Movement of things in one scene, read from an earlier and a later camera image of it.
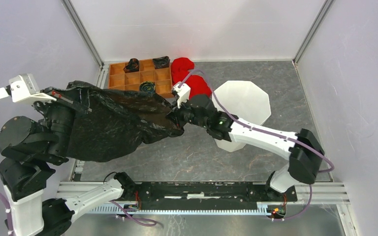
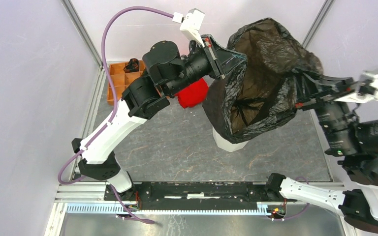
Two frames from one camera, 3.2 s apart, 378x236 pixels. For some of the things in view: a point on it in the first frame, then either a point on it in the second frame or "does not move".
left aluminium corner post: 83,32 does not move
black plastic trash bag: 118,122 to 262,95
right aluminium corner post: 327,6 does not move
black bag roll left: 133,66 does not move
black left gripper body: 65,108 to 209,48
